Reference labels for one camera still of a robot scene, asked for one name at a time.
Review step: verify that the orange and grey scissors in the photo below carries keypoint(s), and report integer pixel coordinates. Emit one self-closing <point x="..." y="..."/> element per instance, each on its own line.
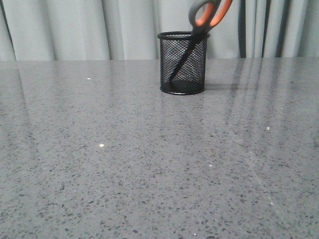
<point x="203" y="16"/>

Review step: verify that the black mesh pen cup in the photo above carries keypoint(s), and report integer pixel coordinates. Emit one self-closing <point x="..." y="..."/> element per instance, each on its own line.
<point x="191" y="77"/>

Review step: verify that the grey curtain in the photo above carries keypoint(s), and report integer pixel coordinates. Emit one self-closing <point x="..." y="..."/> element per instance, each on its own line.
<point x="40" y="30"/>

